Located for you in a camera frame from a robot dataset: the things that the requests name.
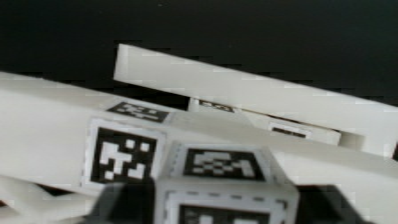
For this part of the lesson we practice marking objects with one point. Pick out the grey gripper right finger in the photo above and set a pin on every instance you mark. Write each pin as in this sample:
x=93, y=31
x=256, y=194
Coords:
x=324, y=206

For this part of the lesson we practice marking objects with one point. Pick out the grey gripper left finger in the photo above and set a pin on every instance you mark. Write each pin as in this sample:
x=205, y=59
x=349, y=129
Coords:
x=125, y=205

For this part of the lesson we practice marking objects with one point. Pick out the white chair leg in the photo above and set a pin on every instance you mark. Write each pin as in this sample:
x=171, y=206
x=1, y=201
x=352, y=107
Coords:
x=294, y=128
x=205, y=106

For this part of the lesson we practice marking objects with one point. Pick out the white long chair side front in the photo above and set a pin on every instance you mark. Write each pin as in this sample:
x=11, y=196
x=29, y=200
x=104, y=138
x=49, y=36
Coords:
x=84, y=138

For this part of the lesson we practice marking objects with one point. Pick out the small white tagged cube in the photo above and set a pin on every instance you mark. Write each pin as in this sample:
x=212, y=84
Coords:
x=223, y=186

